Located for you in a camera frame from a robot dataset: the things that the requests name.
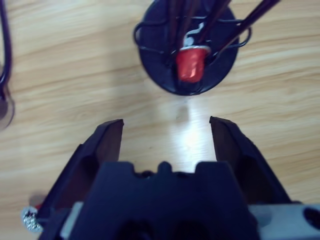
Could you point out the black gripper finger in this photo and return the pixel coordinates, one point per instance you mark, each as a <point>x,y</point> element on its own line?
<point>240,155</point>
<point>100,145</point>

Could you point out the black capsule holder with rods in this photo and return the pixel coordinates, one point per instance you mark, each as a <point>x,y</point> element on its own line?
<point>160,72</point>

